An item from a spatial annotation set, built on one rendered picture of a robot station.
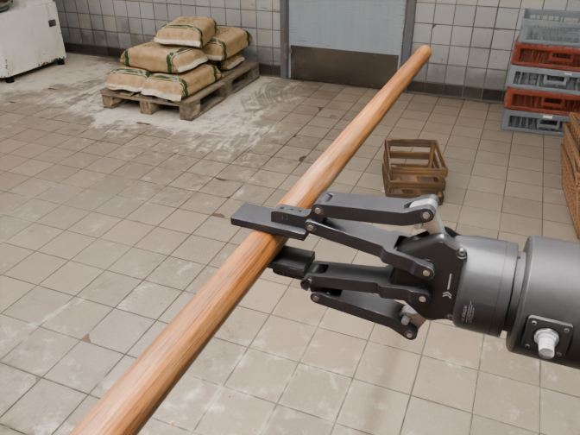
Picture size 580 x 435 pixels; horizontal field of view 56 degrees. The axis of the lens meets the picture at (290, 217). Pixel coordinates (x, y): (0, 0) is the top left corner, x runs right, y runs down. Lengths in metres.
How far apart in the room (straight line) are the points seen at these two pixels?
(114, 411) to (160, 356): 0.05
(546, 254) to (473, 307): 0.06
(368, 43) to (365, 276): 4.39
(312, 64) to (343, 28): 0.42
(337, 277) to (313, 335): 1.66
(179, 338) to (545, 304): 0.25
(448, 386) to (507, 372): 0.23
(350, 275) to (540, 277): 0.15
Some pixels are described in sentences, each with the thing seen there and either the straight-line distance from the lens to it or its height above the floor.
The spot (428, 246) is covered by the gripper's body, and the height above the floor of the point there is 1.21.
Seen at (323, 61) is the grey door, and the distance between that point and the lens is 4.97.
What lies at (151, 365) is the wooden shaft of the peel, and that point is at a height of 1.20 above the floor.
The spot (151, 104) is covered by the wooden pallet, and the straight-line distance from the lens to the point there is 4.34.
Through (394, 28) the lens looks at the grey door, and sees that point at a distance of 4.75.
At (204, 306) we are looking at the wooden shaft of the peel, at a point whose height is 1.19.
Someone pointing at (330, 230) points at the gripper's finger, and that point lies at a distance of 0.45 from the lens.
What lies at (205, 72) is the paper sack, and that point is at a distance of 4.37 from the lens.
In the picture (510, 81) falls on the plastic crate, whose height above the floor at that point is 0.34.
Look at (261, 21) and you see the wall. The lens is 5.14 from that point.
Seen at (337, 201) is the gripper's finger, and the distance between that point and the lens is 0.45.
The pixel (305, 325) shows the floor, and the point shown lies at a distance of 2.17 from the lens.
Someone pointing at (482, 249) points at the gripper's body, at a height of 1.21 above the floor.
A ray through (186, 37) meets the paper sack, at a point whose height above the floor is 0.53.
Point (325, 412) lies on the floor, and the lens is 1.89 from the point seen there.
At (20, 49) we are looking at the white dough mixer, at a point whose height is 0.25.
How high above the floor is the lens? 1.44
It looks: 31 degrees down
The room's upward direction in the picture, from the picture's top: straight up
